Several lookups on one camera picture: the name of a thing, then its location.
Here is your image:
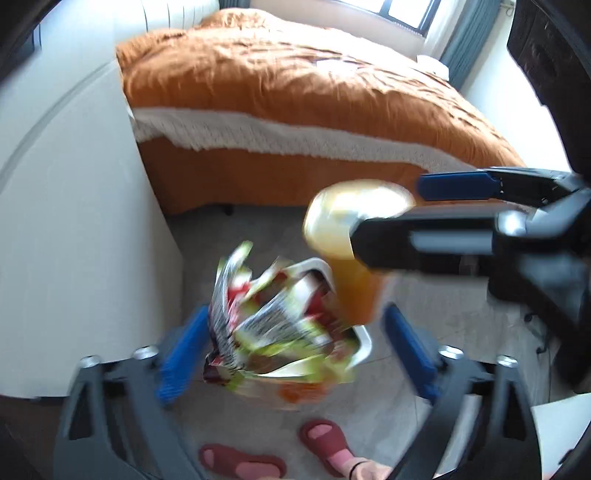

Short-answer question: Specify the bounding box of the white headboard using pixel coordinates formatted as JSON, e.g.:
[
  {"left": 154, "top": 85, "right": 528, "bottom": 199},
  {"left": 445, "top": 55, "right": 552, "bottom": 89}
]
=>
[{"left": 142, "top": 0, "right": 221, "bottom": 31}]

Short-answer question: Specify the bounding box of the green white striped wrapper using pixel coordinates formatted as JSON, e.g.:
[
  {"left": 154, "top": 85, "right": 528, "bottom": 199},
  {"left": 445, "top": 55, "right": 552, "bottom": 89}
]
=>
[{"left": 203, "top": 240, "right": 365, "bottom": 403}]

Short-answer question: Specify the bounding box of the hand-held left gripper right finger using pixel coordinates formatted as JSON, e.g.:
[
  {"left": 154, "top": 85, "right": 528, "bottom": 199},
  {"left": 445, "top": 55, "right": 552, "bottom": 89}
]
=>
[{"left": 384, "top": 304, "right": 543, "bottom": 480}]

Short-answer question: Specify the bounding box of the white cabinet panel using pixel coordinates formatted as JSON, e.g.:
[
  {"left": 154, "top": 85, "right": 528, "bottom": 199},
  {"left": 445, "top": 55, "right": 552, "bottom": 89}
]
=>
[{"left": 0, "top": 60, "right": 185, "bottom": 398}]

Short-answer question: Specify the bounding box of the bed with orange blanket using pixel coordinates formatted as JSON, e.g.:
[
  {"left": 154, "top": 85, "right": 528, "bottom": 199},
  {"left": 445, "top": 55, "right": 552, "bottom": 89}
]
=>
[{"left": 115, "top": 9, "right": 527, "bottom": 217}]

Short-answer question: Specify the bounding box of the black floor cable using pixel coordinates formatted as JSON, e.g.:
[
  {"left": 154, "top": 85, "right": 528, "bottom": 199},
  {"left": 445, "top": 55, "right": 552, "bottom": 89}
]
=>
[{"left": 525, "top": 313, "right": 551, "bottom": 357}]

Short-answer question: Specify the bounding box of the grey blue curtain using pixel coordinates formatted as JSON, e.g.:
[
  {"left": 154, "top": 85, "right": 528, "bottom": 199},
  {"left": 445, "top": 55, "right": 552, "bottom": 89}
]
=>
[{"left": 441, "top": 0, "right": 502, "bottom": 89}]

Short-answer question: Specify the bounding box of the window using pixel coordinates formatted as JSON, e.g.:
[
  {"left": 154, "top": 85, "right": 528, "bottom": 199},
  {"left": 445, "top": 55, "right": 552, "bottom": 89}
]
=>
[{"left": 332, "top": 0, "right": 445, "bottom": 34}]

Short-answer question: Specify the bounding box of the white sheet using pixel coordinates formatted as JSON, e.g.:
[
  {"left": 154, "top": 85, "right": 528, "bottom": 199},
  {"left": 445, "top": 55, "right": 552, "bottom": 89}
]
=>
[{"left": 531, "top": 401, "right": 591, "bottom": 477}]

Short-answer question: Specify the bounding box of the person's foot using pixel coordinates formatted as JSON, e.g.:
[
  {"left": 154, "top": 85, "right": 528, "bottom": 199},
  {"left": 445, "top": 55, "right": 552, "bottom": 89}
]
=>
[{"left": 339, "top": 450, "right": 394, "bottom": 480}]

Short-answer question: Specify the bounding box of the dark cloth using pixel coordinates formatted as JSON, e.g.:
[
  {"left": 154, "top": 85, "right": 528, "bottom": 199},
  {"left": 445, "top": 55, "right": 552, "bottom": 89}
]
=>
[{"left": 507, "top": 0, "right": 591, "bottom": 176}]

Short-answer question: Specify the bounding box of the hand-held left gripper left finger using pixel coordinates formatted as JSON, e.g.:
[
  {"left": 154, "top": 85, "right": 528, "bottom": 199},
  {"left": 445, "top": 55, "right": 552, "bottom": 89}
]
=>
[{"left": 53, "top": 305, "right": 211, "bottom": 480}]

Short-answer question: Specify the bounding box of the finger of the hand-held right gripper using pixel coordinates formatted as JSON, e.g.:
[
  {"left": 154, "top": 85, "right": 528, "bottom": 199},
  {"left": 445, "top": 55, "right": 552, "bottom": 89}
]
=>
[
  {"left": 417, "top": 168, "right": 578, "bottom": 205},
  {"left": 349, "top": 213, "right": 505, "bottom": 274}
]

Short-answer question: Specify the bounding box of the red slipper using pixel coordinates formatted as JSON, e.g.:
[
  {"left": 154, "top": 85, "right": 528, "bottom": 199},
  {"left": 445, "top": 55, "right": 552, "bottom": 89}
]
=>
[
  {"left": 198, "top": 443, "right": 287, "bottom": 480},
  {"left": 299, "top": 419, "right": 357, "bottom": 478}
]

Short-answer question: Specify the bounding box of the white trash bin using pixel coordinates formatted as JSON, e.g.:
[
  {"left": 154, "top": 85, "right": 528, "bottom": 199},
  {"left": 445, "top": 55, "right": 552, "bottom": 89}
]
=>
[{"left": 276, "top": 257, "right": 373, "bottom": 371}]

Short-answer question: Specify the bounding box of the white fringed bed throw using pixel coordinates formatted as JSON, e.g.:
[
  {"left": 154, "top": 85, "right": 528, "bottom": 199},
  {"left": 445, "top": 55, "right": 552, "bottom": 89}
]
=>
[{"left": 131, "top": 107, "right": 491, "bottom": 175}]

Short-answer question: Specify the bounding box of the orange plastic bottle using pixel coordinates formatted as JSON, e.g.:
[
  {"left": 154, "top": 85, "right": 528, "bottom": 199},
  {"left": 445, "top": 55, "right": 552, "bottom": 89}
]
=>
[{"left": 302, "top": 179, "right": 416, "bottom": 324}]

